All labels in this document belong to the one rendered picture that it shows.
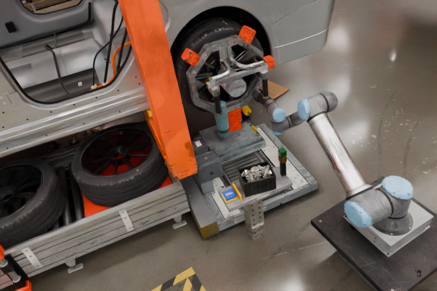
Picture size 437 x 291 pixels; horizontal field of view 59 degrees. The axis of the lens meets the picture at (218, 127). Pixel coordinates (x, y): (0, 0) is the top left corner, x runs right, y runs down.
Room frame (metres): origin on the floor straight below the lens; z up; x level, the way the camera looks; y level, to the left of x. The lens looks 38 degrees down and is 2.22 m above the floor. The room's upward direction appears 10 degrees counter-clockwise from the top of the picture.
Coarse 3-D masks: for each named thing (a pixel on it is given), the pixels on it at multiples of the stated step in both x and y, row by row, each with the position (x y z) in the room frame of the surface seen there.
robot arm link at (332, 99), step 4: (324, 92) 1.75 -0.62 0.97; (328, 92) 1.75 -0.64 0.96; (328, 96) 1.71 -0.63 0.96; (332, 96) 1.72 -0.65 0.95; (328, 100) 1.69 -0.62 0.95; (332, 100) 1.70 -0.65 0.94; (336, 100) 1.72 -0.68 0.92; (332, 104) 1.69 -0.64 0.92; (336, 104) 1.71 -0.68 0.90; (332, 108) 1.69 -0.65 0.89; (296, 112) 2.05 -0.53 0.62; (288, 116) 2.12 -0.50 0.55; (292, 116) 2.08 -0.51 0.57; (296, 116) 2.03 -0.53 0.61; (288, 120) 2.09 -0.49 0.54; (292, 120) 2.07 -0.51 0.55; (296, 120) 2.03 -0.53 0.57; (300, 120) 1.99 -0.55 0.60; (292, 124) 2.07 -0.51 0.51; (296, 124) 2.06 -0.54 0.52
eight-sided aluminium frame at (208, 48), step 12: (204, 48) 2.25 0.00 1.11; (216, 48) 2.24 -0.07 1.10; (252, 48) 2.31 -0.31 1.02; (204, 60) 2.21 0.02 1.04; (192, 72) 2.18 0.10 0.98; (192, 84) 2.18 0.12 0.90; (252, 84) 2.35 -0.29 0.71; (192, 96) 2.18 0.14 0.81; (252, 96) 2.30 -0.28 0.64; (204, 108) 2.19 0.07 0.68; (228, 108) 2.25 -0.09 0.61
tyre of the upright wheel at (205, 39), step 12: (204, 24) 2.46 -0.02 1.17; (216, 24) 2.42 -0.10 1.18; (228, 24) 2.42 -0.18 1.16; (180, 36) 2.48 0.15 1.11; (192, 36) 2.37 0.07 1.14; (204, 36) 2.31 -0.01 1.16; (216, 36) 2.33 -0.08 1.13; (228, 36) 2.35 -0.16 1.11; (180, 48) 2.37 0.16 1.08; (192, 48) 2.28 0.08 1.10; (180, 60) 2.28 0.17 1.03; (180, 72) 2.25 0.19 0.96; (180, 84) 2.25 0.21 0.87; (240, 96) 2.37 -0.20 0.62
